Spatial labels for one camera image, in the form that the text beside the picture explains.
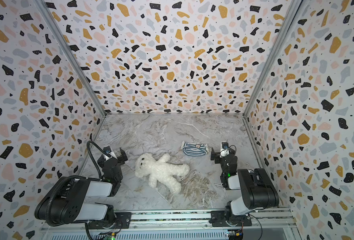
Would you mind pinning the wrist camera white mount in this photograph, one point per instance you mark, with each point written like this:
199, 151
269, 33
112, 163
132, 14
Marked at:
108, 152
224, 150

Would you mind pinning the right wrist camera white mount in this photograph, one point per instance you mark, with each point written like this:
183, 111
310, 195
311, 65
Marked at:
224, 150

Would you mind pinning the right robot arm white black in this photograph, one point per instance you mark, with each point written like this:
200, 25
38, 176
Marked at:
256, 188

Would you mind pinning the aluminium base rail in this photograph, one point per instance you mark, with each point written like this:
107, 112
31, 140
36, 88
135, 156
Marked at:
162, 220

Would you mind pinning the white fluffy teddy bear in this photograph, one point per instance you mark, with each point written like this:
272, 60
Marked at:
161, 171

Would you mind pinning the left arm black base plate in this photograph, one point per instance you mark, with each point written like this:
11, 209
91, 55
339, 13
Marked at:
116, 220

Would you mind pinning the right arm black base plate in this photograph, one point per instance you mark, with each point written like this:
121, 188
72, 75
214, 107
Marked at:
225, 218

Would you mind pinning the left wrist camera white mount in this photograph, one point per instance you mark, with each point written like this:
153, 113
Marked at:
108, 152

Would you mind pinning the blue white striped knit sweater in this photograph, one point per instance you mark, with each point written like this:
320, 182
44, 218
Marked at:
194, 149

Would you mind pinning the grey vented cable duct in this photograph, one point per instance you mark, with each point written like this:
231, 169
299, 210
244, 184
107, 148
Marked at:
167, 235

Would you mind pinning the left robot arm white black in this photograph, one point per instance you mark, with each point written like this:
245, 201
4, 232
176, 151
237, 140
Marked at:
66, 202

